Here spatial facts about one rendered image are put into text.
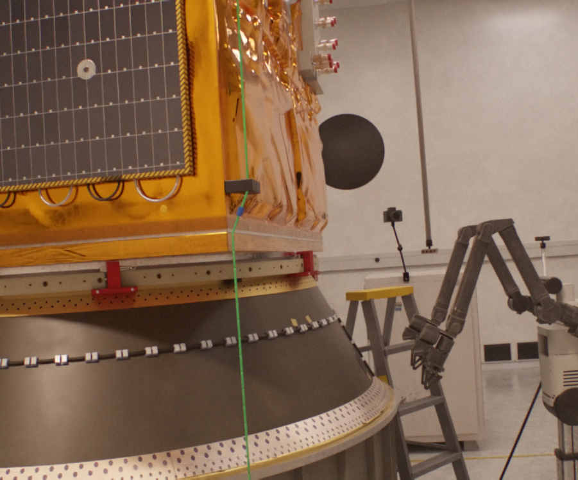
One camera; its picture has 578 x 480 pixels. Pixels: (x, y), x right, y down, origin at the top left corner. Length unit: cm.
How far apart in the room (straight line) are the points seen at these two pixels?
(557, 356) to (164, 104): 184
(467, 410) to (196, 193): 461
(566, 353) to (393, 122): 747
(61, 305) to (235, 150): 68
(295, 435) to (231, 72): 102
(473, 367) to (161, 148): 460
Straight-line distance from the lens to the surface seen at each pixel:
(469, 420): 607
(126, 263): 205
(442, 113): 1009
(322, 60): 326
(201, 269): 208
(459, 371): 598
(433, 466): 376
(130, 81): 177
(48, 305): 205
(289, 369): 216
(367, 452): 236
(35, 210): 188
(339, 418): 221
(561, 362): 289
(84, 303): 204
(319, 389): 222
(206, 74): 176
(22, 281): 204
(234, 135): 176
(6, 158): 189
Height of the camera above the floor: 171
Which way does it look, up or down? level
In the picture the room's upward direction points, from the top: 4 degrees counter-clockwise
